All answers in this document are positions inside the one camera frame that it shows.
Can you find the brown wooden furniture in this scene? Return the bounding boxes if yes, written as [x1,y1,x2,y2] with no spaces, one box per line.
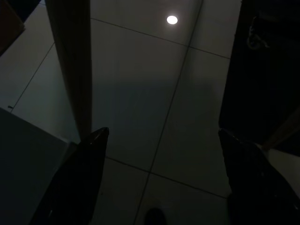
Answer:
[0,0,25,57]

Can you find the black furniture panel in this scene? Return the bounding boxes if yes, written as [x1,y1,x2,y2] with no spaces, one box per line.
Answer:
[218,0,300,150]

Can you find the wooden table leg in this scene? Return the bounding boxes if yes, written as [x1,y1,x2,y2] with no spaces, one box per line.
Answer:
[45,0,92,143]

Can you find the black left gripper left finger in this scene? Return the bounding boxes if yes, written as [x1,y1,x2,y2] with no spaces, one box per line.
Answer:
[30,127,110,225]

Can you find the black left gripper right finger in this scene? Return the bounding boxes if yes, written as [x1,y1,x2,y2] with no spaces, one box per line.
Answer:
[217,128,300,225]

